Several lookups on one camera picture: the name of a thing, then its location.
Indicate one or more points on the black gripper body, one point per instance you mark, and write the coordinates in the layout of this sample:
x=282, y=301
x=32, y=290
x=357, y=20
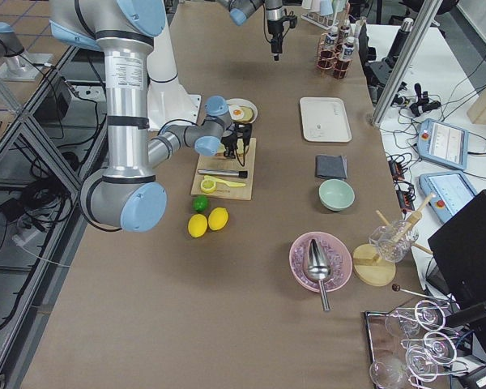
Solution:
x=274, y=27
x=228, y=141

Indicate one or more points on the plain bread slice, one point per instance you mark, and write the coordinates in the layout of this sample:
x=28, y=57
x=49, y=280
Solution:
x=242, y=150

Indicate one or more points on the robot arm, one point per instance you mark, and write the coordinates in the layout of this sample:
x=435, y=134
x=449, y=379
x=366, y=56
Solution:
x=276, y=16
x=126, y=194

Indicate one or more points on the cream serving tray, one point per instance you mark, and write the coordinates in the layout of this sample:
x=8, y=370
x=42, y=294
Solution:
x=324, y=120

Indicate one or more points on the wine glass tray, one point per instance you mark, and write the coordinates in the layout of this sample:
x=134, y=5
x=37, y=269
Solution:
x=412, y=346

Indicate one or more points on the bread slice with egg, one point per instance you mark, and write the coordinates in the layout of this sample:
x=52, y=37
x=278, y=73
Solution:
x=249, y=114

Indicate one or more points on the fried egg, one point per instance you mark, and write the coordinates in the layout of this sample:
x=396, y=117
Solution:
x=236, y=112

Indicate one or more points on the white plate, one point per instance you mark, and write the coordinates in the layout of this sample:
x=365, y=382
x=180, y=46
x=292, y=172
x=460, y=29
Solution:
x=244, y=102

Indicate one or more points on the wooden cutting board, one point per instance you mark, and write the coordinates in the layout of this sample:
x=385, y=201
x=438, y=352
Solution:
x=244, y=162

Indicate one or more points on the yellow plastic knife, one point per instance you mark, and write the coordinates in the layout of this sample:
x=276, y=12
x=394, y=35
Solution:
x=225, y=182

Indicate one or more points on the half lemon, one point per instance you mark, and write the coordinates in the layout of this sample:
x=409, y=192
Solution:
x=208, y=185

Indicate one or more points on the pastel cup rack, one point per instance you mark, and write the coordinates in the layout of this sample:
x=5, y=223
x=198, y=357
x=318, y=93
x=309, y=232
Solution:
x=325, y=13

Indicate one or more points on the dark drink bottle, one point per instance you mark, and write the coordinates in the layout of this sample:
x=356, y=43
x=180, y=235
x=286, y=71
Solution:
x=344, y=31
x=344, y=59
x=326, y=52

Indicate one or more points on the green lime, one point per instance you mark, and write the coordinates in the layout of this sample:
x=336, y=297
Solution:
x=200, y=203

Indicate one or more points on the yellow lemon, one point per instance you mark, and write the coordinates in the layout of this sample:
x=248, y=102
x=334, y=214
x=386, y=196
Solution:
x=197, y=225
x=218, y=218

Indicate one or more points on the grey folded cloth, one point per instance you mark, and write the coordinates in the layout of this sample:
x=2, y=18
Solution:
x=328, y=167

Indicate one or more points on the mint green bowl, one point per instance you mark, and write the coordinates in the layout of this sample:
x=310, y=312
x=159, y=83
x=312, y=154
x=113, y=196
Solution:
x=336, y=195

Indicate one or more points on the clear ice cubes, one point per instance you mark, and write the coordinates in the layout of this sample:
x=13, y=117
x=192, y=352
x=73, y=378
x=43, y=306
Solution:
x=339, y=261

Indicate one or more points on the pink bowl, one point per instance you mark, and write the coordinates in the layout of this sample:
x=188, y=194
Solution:
x=320, y=236

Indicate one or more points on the metal ice scoop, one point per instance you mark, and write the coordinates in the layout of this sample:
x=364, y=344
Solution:
x=316, y=269

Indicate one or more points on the wooden mug tree stand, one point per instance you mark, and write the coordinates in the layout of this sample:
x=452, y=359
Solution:
x=367, y=263

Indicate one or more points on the glass mug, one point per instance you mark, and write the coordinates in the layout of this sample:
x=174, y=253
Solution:
x=393, y=242

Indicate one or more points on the blue teach pendant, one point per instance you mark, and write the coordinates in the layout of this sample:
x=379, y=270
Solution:
x=443, y=144
x=452, y=192

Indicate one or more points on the black monitor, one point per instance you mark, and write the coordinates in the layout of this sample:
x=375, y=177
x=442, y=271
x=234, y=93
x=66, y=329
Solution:
x=459, y=248

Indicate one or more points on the copper wire bottle rack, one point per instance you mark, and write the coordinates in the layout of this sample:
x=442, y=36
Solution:
x=335, y=50

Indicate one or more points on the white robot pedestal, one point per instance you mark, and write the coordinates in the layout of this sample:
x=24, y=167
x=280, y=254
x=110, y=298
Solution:
x=167, y=100

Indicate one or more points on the aluminium frame post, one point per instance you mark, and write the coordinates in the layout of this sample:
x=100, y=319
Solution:
x=425, y=17

